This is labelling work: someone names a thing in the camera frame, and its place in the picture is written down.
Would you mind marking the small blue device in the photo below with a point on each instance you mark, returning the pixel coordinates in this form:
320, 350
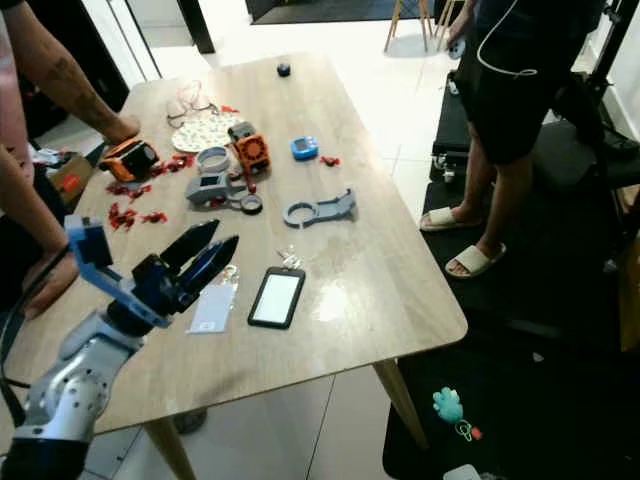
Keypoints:
304, 148

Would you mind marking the small red plastic piece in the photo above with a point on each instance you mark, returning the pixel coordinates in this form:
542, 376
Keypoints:
155, 216
178, 162
329, 160
125, 188

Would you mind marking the person in black shorts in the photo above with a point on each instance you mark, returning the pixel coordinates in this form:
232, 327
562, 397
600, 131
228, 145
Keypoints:
510, 100

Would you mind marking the person's tattooed forearm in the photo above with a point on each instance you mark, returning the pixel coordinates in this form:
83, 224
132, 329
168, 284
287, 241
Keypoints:
60, 65

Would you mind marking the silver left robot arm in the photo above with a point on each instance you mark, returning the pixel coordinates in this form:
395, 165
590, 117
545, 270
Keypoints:
75, 390

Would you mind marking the small cardboard box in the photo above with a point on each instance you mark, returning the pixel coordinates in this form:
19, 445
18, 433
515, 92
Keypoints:
72, 175

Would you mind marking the clear plastic sleeve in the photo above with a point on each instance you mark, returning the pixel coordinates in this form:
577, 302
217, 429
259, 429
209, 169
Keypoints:
213, 315

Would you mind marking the small black round knob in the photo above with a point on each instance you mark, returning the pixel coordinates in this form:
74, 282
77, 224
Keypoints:
283, 70

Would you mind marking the hand of bare arm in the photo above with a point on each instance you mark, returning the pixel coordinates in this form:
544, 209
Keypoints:
52, 282

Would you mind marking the black floor mat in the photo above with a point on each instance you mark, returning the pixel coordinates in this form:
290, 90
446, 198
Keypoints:
540, 400

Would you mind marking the wooden chair legs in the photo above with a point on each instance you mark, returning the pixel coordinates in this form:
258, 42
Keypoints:
440, 18

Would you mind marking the black hard case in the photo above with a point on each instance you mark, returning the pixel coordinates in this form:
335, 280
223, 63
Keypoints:
452, 125

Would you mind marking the black card holder with keys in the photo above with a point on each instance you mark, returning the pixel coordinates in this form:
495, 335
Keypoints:
276, 298

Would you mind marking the white tape roll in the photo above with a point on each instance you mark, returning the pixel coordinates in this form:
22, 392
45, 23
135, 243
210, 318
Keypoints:
202, 160

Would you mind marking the teal hand-shaped key toy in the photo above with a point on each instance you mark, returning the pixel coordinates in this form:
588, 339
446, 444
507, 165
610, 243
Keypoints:
448, 403

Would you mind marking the orange black fan module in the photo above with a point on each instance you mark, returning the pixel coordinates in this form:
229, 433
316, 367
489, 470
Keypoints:
250, 148

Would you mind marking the person in pink shirt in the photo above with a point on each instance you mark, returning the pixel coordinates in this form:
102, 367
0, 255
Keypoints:
12, 110

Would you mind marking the beige slipper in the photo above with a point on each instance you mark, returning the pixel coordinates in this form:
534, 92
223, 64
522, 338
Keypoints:
438, 218
472, 263

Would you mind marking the person's bare forearm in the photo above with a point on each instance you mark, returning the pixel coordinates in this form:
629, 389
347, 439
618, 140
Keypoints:
30, 205

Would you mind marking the light wooden table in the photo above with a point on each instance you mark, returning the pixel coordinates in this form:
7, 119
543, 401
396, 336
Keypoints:
370, 270

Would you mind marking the hand of tattooed arm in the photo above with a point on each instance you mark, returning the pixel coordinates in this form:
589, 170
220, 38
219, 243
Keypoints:
126, 130

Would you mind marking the patterned round plate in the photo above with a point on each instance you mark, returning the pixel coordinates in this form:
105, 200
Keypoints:
200, 134

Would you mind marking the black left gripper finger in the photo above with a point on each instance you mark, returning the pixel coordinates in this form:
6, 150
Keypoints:
215, 265
190, 245

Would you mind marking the black equipment bag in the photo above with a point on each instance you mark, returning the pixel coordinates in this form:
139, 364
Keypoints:
590, 150

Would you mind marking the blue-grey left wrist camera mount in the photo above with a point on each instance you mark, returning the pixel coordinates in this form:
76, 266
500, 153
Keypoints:
88, 245

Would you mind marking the grey printed gripper part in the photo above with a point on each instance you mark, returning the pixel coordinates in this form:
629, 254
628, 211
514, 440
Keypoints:
338, 208

